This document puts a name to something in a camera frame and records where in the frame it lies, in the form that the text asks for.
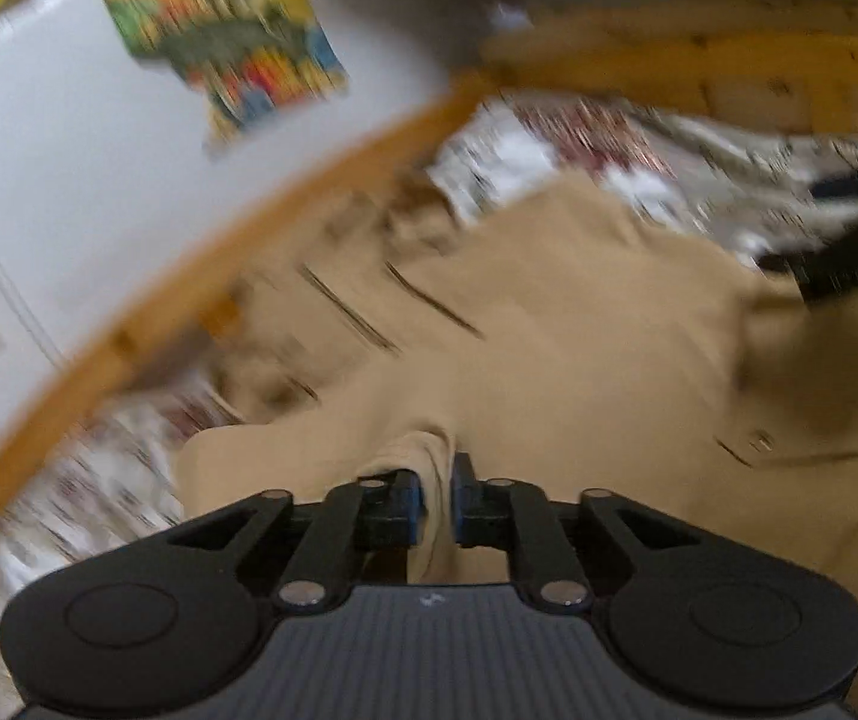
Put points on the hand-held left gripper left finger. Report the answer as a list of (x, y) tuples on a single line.
[(412, 506)]

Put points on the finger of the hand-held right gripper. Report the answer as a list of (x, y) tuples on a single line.
[(841, 189), (785, 262)]

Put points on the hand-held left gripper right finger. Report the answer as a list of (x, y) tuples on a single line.
[(460, 499)]

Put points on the beige pants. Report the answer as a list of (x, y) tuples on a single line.
[(586, 330)]

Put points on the floral white bedsheet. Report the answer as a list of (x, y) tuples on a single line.
[(508, 165)]

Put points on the wooden bed frame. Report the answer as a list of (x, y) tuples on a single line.
[(699, 52)]

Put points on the colourful wall poster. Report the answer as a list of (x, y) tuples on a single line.
[(249, 30)]

